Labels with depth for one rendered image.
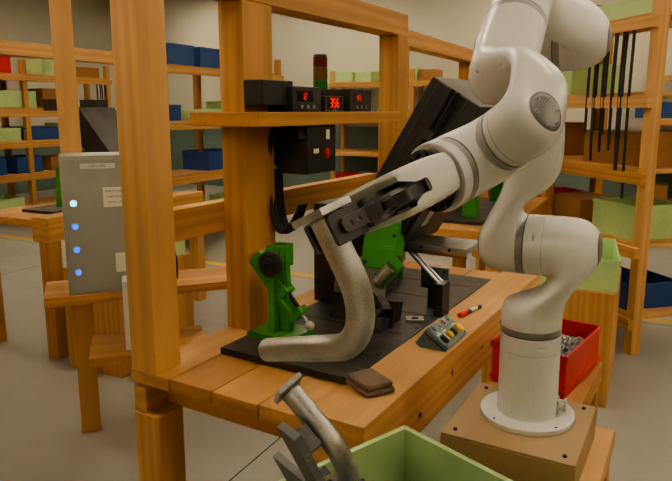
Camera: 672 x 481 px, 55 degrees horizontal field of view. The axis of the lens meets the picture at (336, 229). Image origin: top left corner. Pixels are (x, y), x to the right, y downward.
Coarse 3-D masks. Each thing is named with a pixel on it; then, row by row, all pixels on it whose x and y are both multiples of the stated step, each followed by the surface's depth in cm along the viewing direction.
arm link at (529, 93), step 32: (512, 0) 90; (480, 32) 90; (512, 32) 86; (544, 32) 90; (480, 64) 84; (512, 64) 75; (544, 64) 74; (480, 96) 87; (512, 96) 71; (544, 96) 70; (512, 128) 70; (544, 128) 69; (512, 160) 72
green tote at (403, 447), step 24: (408, 432) 120; (360, 456) 113; (384, 456) 118; (408, 456) 120; (432, 456) 115; (456, 456) 111; (384, 480) 119; (408, 480) 121; (432, 480) 116; (456, 480) 112; (480, 480) 107; (504, 480) 103
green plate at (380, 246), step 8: (392, 224) 195; (400, 224) 194; (376, 232) 197; (384, 232) 196; (392, 232) 195; (400, 232) 198; (368, 240) 198; (376, 240) 197; (384, 240) 196; (392, 240) 194; (400, 240) 198; (368, 248) 198; (376, 248) 197; (384, 248) 195; (392, 248) 194; (400, 248) 199; (368, 256) 198; (376, 256) 196; (384, 256) 195; (392, 256) 194; (368, 264) 198; (376, 264) 196
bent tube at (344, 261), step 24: (312, 216) 62; (336, 264) 63; (360, 264) 63; (360, 288) 63; (360, 312) 63; (312, 336) 74; (336, 336) 69; (360, 336) 65; (264, 360) 82; (288, 360) 77; (312, 360) 73; (336, 360) 70
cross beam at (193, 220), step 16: (352, 176) 266; (368, 176) 273; (288, 192) 223; (304, 192) 232; (320, 192) 241; (336, 192) 251; (176, 208) 180; (192, 208) 183; (208, 208) 188; (288, 208) 224; (176, 224) 178; (192, 224) 183; (208, 224) 189; (224, 224) 195; (176, 240) 178
